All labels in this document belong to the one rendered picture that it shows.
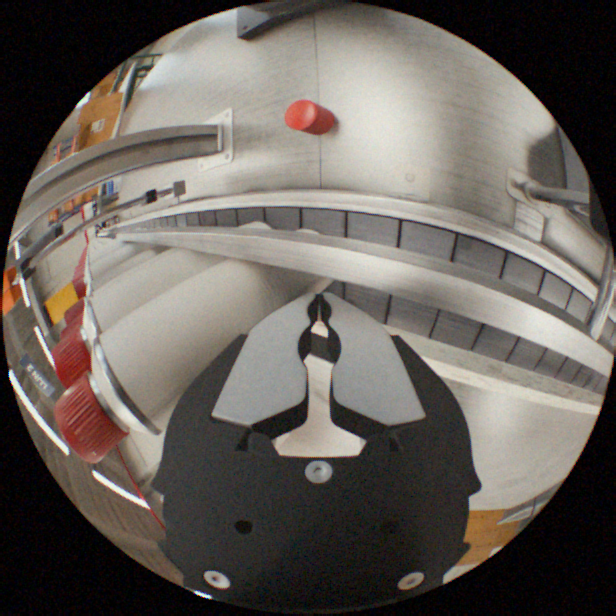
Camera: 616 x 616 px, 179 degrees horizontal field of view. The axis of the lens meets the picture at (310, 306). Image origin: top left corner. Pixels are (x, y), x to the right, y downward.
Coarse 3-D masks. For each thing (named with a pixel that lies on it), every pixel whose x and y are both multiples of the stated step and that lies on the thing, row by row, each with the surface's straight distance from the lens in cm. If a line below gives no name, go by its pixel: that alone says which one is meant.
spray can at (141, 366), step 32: (192, 288) 10; (224, 288) 10; (256, 288) 10; (288, 288) 12; (320, 288) 15; (128, 320) 10; (160, 320) 9; (192, 320) 9; (224, 320) 9; (256, 320) 10; (96, 352) 9; (128, 352) 9; (160, 352) 8; (192, 352) 9; (96, 384) 10; (128, 384) 8; (160, 384) 9; (64, 416) 11; (96, 416) 10; (128, 416) 9; (160, 416) 9; (96, 448) 11
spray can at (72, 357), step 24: (168, 264) 14; (192, 264) 14; (120, 288) 14; (144, 288) 13; (168, 288) 13; (96, 312) 13; (120, 312) 13; (72, 336) 15; (96, 336) 13; (72, 360) 14; (72, 384) 15
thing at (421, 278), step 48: (144, 240) 25; (192, 240) 14; (240, 240) 10; (288, 240) 8; (336, 240) 8; (384, 288) 7; (432, 288) 7; (480, 288) 7; (528, 336) 8; (576, 336) 10
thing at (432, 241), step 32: (160, 224) 43; (192, 224) 31; (224, 224) 25; (288, 224) 19; (320, 224) 17; (352, 224) 16; (384, 224) 15; (416, 224) 15; (448, 256) 15; (480, 256) 15; (512, 256) 16; (352, 288) 17; (544, 288) 18; (384, 320) 18; (416, 320) 17; (448, 320) 17; (608, 320) 26; (480, 352) 19; (512, 352) 20; (544, 352) 21; (576, 384) 29
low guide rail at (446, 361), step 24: (408, 336) 16; (432, 360) 15; (456, 360) 15; (480, 360) 17; (480, 384) 16; (504, 384) 17; (528, 384) 18; (552, 384) 21; (576, 408) 26; (600, 408) 32
